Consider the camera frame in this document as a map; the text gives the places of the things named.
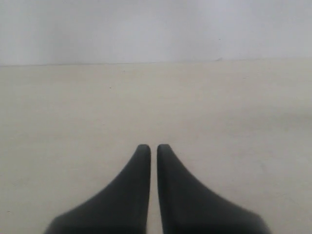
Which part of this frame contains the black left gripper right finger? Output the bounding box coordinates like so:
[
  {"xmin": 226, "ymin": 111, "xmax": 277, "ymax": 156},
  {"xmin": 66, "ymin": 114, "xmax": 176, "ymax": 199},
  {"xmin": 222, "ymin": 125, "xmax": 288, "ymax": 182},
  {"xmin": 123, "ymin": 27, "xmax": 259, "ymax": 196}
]
[{"xmin": 157, "ymin": 144, "xmax": 271, "ymax": 234}]

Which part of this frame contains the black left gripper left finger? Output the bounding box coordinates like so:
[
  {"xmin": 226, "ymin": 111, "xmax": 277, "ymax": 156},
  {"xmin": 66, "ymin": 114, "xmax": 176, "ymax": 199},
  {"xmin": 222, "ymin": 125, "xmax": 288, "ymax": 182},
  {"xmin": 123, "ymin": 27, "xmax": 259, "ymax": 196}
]
[{"xmin": 45, "ymin": 144, "xmax": 151, "ymax": 234}]

